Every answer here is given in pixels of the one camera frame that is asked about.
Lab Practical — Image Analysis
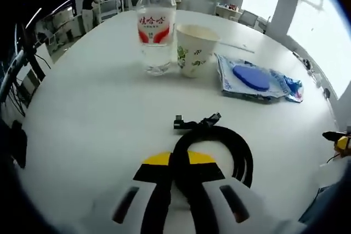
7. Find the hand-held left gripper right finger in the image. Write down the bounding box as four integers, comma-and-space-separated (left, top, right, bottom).
188, 151, 264, 234

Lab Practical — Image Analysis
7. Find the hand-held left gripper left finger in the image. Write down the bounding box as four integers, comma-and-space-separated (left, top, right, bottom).
112, 151, 172, 234

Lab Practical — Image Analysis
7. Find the black cable item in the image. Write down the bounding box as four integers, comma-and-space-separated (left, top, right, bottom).
172, 112, 254, 209

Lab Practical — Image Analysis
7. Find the blue tissue packet item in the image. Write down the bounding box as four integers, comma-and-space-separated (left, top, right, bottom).
282, 76, 305, 104

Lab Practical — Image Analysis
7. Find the clear package with blue pad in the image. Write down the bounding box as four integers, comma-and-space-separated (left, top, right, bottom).
214, 53, 288, 105

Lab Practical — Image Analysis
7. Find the printed paper cup item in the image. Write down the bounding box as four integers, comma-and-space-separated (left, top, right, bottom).
175, 24, 222, 78

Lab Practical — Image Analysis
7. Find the clear water bottle item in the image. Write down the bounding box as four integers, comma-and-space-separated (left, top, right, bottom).
136, 0, 177, 77

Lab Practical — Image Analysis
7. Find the person's white coat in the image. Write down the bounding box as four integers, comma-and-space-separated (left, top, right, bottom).
318, 158, 351, 191

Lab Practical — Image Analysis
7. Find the person's blue jeans leg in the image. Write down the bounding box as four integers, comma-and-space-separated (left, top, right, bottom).
298, 181, 347, 224

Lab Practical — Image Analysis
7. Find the white table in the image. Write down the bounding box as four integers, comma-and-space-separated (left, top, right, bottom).
16, 9, 346, 234

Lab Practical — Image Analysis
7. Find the dark chair back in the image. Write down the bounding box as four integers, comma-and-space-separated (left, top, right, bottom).
10, 120, 28, 169

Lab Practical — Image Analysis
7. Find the grey office chair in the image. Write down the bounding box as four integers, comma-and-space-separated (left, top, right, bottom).
100, 0, 121, 21
237, 9, 259, 26

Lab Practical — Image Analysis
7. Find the black tripod stand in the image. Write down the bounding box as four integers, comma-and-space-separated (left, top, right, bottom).
15, 22, 47, 81

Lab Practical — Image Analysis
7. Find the table cable slot cover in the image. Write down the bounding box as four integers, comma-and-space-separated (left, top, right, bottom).
219, 41, 256, 54

